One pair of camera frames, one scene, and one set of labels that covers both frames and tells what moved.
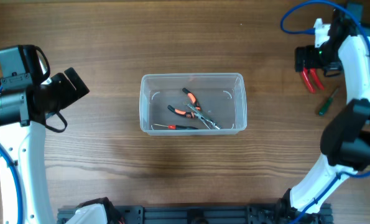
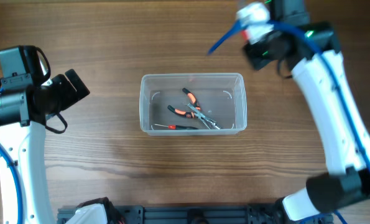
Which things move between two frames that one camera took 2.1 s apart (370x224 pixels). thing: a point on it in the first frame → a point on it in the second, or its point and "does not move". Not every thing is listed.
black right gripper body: [322, 57] → [263, 51]
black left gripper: [70, 94] does not move
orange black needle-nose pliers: [196, 114] does not move
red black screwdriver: [176, 127] does not move
